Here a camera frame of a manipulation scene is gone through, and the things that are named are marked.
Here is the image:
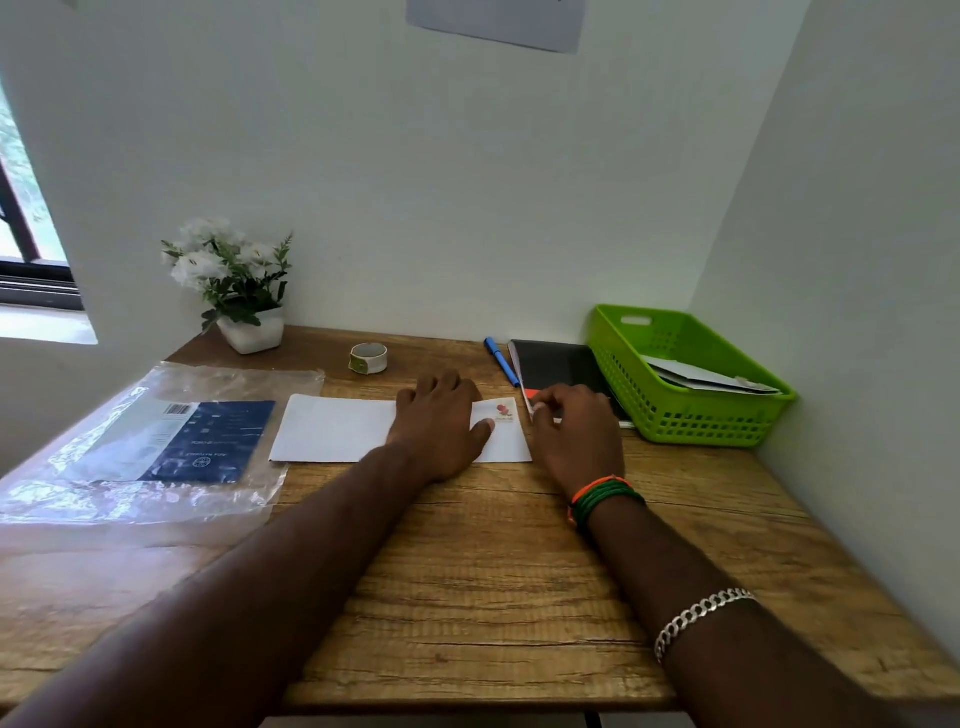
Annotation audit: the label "person's left hand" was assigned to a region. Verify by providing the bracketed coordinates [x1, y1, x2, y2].
[386, 369, 497, 485]

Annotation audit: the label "window with metal bars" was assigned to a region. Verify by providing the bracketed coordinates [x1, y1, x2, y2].
[0, 82, 84, 312]

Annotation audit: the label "paper notice on wall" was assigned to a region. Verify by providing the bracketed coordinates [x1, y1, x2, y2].
[406, 0, 589, 55]

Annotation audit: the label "blue pen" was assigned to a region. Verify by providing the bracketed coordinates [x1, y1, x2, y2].
[483, 336, 522, 388]

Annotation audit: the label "orange and green thread wristbands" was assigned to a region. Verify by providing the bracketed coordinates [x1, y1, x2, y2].
[566, 476, 647, 532]

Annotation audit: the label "silver chain bracelet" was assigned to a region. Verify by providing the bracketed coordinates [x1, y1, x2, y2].
[653, 587, 759, 665]

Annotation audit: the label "clear plastic envelope wrapper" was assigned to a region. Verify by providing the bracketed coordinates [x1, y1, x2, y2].
[0, 362, 326, 526]

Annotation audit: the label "person's right forearm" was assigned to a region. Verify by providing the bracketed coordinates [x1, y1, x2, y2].
[586, 498, 901, 728]

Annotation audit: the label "white flower plant in pot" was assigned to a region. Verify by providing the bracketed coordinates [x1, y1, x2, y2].
[160, 217, 294, 356]

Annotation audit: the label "small tape roll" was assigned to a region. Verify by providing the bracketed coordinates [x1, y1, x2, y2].
[348, 342, 390, 376]

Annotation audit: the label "envelopes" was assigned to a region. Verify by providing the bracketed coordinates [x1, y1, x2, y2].
[643, 354, 784, 395]

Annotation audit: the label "green plastic basket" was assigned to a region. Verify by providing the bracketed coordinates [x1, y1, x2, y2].
[585, 303, 799, 450]

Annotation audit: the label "person's left forearm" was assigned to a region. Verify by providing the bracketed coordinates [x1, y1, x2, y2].
[0, 446, 429, 728]

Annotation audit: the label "person's right hand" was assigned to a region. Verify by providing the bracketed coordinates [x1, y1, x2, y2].
[529, 383, 627, 496]

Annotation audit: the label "black notebook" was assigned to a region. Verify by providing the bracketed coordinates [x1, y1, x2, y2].
[507, 339, 636, 430]

